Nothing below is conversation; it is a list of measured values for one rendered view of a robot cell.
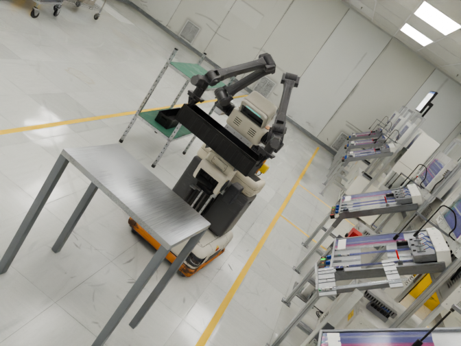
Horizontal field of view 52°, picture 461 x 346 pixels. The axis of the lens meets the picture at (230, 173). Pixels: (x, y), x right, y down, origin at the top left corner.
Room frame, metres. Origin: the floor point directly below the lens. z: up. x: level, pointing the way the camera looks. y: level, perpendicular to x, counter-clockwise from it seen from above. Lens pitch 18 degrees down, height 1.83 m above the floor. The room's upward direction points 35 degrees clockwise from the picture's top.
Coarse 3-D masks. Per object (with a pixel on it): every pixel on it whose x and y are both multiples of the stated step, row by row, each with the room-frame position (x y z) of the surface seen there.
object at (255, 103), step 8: (248, 96) 3.07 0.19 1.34; (256, 96) 3.08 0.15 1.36; (248, 104) 3.02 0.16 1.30; (256, 104) 3.03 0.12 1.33; (264, 104) 3.06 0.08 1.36; (272, 104) 3.08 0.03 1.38; (248, 112) 3.06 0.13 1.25; (256, 112) 3.01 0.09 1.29; (264, 112) 3.01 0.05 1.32; (272, 112) 3.05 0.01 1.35; (256, 120) 3.05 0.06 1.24; (264, 120) 3.00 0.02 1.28
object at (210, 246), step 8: (136, 224) 3.06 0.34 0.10; (144, 232) 3.04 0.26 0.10; (208, 232) 3.28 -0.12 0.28; (232, 232) 3.55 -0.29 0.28; (152, 240) 3.02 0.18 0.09; (200, 240) 3.09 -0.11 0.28; (208, 240) 3.16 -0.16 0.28; (216, 240) 3.25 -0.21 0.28; (224, 240) 3.36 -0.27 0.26; (176, 248) 2.99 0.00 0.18; (200, 248) 3.00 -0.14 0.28; (208, 248) 3.07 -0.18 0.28; (216, 248) 3.20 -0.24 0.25; (224, 248) 3.56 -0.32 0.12; (168, 256) 2.98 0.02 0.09; (176, 256) 2.99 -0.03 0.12; (192, 256) 3.00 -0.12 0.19; (200, 256) 2.96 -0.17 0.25; (208, 256) 3.09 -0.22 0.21; (216, 256) 3.39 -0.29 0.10; (184, 264) 2.97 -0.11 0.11; (192, 264) 2.96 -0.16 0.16; (200, 264) 3.04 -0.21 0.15; (184, 272) 2.95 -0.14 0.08; (192, 272) 2.96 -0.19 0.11
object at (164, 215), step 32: (64, 160) 2.00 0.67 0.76; (96, 160) 2.11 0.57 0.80; (128, 160) 2.33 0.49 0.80; (128, 192) 2.03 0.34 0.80; (160, 192) 2.23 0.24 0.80; (32, 224) 2.03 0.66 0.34; (160, 224) 1.95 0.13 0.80; (192, 224) 2.14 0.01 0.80; (160, 256) 1.85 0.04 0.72; (160, 288) 2.25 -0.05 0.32
